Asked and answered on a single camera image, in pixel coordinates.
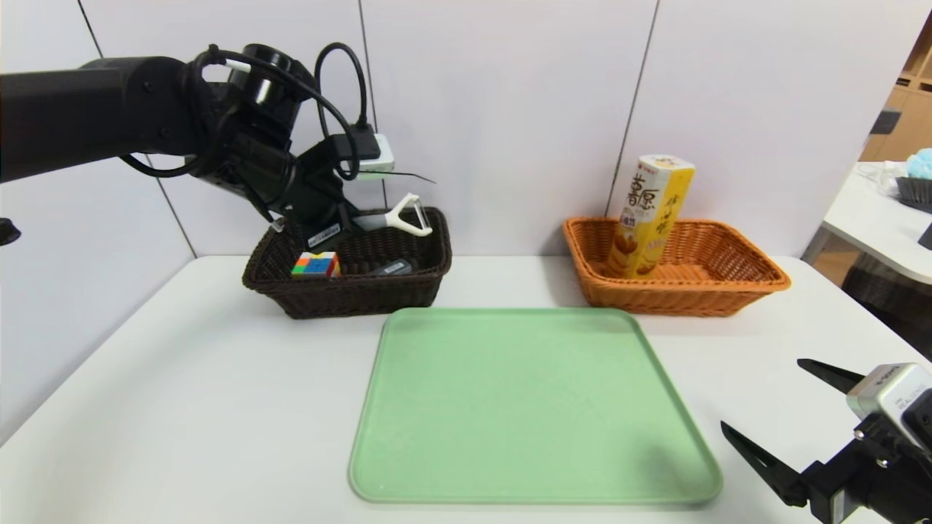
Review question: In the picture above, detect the white crumpled cloth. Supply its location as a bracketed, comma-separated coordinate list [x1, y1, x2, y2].
[856, 163, 907, 199]

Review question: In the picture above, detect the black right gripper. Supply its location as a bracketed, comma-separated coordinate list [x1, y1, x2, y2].
[719, 358, 932, 524]

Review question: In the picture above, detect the light green plastic tray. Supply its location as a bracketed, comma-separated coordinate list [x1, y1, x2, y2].
[349, 307, 724, 505]

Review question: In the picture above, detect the dark brown wicker basket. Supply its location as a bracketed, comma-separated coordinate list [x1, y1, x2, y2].
[242, 207, 453, 319]

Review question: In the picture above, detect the orange wicker basket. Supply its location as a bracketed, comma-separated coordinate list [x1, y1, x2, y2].
[563, 217, 791, 318]

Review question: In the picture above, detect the white background table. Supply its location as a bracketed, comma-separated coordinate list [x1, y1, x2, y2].
[799, 164, 932, 286]

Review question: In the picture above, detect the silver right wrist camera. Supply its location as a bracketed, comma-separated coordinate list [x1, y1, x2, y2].
[845, 362, 932, 450]

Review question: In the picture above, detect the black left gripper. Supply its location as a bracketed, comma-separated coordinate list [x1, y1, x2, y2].
[288, 156, 364, 253]

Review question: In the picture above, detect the multicoloured puzzle cube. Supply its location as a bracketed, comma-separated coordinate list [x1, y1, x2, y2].
[291, 252, 342, 280]

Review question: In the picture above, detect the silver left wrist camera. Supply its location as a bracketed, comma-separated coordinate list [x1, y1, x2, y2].
[355, 133, 396, 182]

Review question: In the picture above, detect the wooden shelf unit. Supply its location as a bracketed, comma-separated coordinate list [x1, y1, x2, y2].
[856, 7, 932, 164]

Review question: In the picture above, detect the cream peeler with grey handle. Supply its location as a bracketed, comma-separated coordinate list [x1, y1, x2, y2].
[352, 193, 434, 238]

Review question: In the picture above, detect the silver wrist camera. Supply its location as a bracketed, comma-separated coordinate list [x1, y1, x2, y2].
[355, 133, 396, 182]
[845, 362, 932, 450]

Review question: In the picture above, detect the thick black camera cable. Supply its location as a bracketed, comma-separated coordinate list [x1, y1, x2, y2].
[120, 41, 382, 183]

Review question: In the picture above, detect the small dark background basket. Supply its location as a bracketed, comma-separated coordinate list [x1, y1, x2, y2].
[893, 178, 932, 215]

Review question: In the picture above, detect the yellow potato chip box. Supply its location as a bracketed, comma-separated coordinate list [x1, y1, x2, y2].
[606, 154, 697, 279]

